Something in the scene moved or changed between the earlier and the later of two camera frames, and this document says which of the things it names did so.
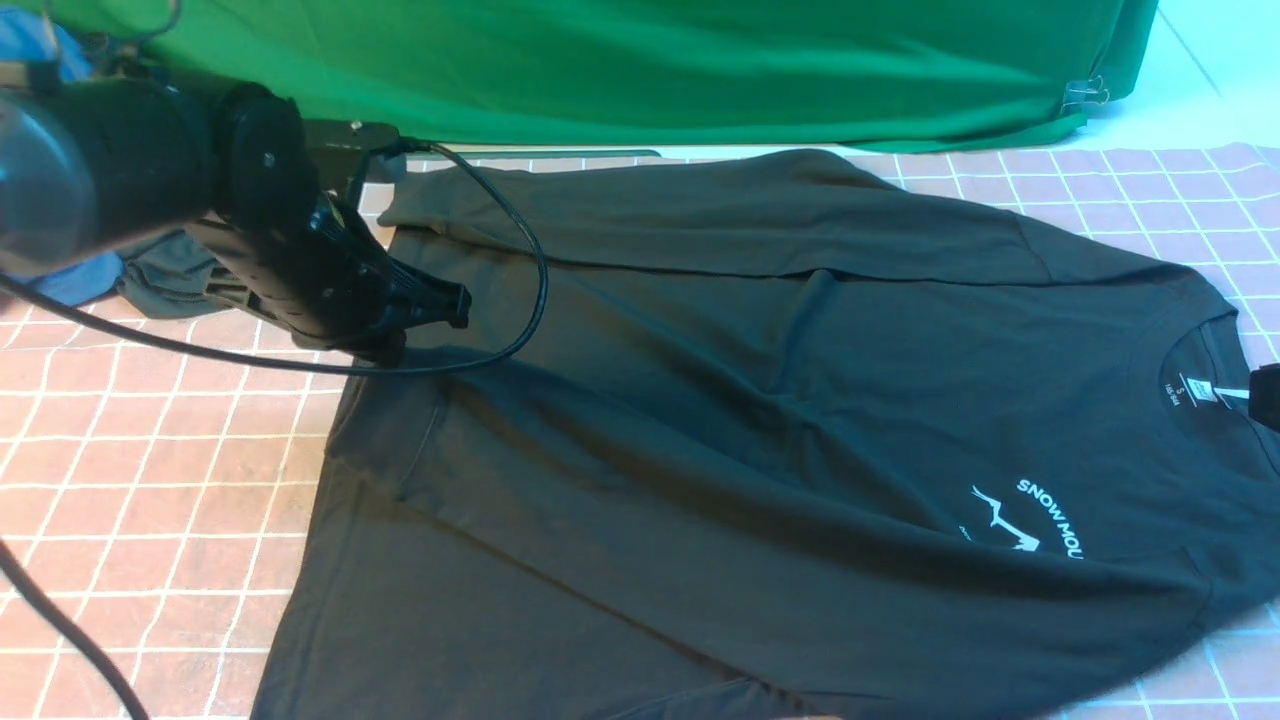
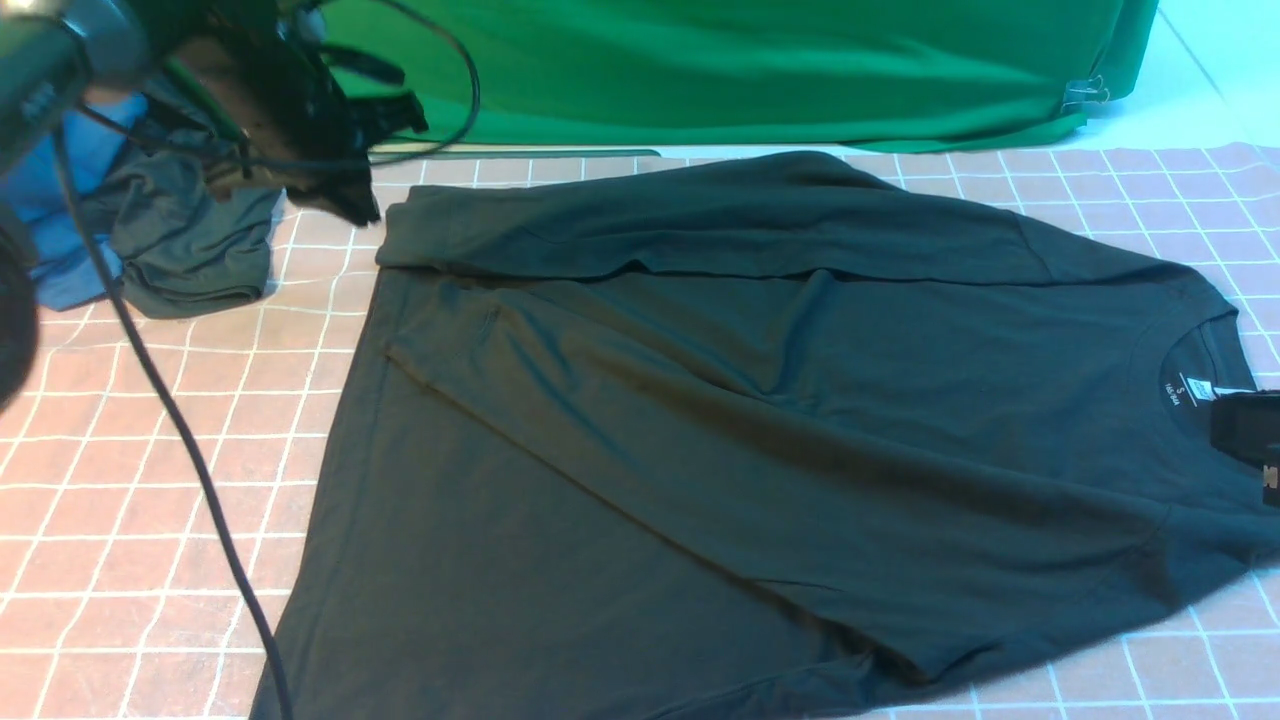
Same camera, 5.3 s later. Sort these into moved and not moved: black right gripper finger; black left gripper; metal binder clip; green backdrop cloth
Moved: black right gripper finger; black left gripper
Not moved: metal binder clip; green backdrop cloth
